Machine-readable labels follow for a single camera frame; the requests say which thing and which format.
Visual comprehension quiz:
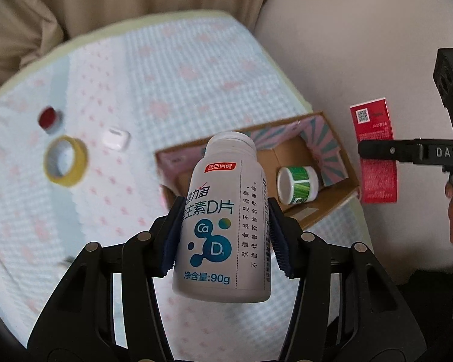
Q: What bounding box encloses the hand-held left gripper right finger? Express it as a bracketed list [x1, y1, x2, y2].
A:
[267, 197, 433, 362]

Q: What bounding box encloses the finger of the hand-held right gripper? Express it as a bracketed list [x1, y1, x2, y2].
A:
[357, 139, 424, 165]

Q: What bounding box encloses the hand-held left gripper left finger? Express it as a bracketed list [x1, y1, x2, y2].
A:
[26, 195, 187, 362]

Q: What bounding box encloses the red carton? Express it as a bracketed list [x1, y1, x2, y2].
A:
[349, 97, 398, 204]

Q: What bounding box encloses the white supplement bottle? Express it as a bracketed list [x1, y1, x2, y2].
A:
[172, 131, 271, 304]

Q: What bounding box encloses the cardboard box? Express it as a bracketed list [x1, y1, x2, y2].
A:
[154, 111, 362, 230]

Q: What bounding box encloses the white jar with green label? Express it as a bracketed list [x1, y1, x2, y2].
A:
[277, 165, 320, 206]

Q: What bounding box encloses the white earbuds case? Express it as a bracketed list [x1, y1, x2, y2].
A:
[101, 127, 132, 149]

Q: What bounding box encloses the yellow tape roll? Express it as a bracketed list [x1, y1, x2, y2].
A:
[44, 135, 88, 188]

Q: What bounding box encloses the printed blanket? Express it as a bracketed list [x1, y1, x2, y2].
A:
[0, 9, 365, 351]

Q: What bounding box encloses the red bottle cap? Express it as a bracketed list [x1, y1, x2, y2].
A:
[38, 107, 64, 134]

